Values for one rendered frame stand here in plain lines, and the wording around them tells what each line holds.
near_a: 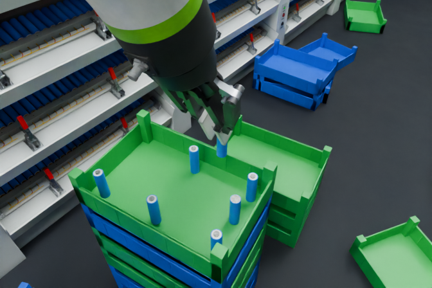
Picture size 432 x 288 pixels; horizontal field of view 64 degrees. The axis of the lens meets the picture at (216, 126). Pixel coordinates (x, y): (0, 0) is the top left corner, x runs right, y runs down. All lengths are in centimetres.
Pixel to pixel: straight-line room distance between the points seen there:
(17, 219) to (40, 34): 49
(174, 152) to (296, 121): 80
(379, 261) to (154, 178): 70
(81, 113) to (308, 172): 66
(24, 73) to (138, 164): 33
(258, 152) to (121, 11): 84
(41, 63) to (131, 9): 64
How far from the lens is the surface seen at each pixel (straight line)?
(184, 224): 62
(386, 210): 124
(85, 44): 93
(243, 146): 107
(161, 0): 27
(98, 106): 103
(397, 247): 117
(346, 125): 148
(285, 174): 101
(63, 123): 100
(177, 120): 128
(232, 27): 139
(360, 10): 247
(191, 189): 66
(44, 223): 118
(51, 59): 90
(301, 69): 159
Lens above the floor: 93
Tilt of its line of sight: 42 degrees down
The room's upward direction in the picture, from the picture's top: straight up
